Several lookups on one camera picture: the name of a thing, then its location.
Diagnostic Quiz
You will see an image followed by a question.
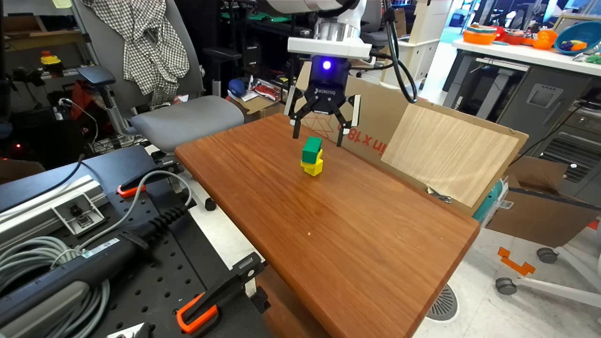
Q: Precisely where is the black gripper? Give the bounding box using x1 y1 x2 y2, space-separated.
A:
291 56 352 146

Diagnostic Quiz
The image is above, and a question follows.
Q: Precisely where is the green block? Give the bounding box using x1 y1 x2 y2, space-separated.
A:
301 137 323 163

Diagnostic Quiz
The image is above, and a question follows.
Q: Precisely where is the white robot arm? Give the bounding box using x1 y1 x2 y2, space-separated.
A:
258 0 372 144

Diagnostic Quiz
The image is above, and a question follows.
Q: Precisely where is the cardboard box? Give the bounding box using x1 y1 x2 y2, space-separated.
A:
293 62 532 218

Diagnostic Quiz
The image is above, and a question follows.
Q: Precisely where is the light wooden board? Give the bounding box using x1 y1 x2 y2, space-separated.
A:
382 103 528 212

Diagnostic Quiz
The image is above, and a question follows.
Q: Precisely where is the grey office chair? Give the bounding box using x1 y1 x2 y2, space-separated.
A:
74 0 244 150

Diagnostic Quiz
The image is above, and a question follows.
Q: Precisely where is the orange bowl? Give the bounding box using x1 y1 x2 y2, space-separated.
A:
462 30 498 45

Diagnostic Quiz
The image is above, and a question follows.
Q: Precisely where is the patterned cloth on chair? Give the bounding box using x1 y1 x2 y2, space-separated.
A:
85 0 190 97

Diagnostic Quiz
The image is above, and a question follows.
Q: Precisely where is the black perforated workbench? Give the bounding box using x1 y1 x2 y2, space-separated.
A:
0 146 271 338

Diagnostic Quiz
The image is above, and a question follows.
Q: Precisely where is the orange black clamp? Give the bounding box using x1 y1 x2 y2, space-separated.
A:
175 253 263 334

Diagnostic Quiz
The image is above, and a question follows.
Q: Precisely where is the blue bowl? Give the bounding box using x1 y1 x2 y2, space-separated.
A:
554 22 601 56

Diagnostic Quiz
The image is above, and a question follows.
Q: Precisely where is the grey cable bundle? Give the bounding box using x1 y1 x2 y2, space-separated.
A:
0 233 113 338

